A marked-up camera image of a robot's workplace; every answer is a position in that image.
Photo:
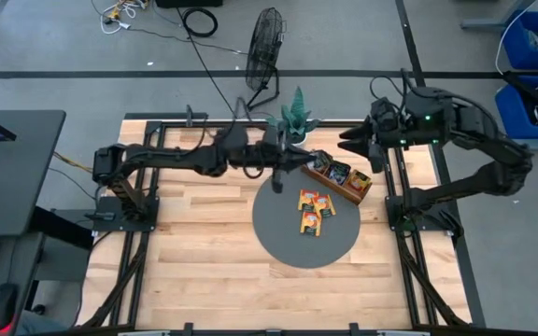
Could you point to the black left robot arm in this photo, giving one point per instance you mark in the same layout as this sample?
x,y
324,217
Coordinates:
x,y
180,156

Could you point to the black case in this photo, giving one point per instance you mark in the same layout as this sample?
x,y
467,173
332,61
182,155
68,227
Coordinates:
x,y
189,3

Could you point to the snake plant in white pot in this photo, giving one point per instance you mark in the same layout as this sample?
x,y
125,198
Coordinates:
x,y
297,116

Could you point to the black aluminium table frame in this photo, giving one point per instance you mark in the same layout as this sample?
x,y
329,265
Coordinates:
x,y
133,116

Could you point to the black desk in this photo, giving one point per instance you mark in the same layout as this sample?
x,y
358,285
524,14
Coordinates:
x,y
17,186

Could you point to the black chair caster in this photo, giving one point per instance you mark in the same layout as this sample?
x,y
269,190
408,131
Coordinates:
x,y
38,310

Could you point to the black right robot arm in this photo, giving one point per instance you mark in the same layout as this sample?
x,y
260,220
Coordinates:
x,y
484,135

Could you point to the black computer mouse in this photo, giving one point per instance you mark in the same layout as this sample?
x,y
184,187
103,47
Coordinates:
x,y
0,305

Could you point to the blue plastic bin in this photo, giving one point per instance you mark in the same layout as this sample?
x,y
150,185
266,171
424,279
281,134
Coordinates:
x,y
514,116
521,51

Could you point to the black stand leg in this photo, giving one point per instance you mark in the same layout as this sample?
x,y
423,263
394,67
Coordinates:
x,y
526,91

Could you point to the orange mango tea bag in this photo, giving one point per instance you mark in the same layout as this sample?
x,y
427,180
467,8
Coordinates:
x,y
324,206
311,224
307,200
359,181

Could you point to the dark grey desk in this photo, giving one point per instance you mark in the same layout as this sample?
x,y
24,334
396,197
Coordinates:
x,y
12,270

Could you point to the round grey woven mat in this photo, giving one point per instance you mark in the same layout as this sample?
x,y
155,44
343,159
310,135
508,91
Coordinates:
x,y
287,242

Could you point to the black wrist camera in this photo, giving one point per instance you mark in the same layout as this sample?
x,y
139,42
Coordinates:
x,y
377,159
277,183

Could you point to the black floor fan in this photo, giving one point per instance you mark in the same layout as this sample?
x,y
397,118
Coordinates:
x,y
263,51

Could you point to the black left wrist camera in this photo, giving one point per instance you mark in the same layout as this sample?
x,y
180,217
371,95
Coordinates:
x,y
277,183

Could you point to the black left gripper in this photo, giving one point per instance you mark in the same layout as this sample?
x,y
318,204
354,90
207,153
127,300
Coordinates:
x,y
278,149

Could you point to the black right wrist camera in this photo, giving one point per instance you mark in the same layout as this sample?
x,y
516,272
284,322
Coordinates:
x,y
377,159

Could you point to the wooden tea organiser box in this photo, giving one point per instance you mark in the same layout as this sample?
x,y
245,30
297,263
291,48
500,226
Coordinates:
x,y
334,189

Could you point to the grey metal desk foot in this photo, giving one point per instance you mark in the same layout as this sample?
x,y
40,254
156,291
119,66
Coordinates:
x,y
488,23

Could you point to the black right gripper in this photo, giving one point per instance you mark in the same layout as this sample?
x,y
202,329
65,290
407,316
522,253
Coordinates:
x,y
386,123

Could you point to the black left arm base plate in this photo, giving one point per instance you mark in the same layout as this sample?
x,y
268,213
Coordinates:
x,y
110,224

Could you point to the person's leg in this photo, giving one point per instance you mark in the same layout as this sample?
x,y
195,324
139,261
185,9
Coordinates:
x,y
40,326

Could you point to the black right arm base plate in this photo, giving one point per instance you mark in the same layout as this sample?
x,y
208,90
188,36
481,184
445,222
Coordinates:
x,y
392,219

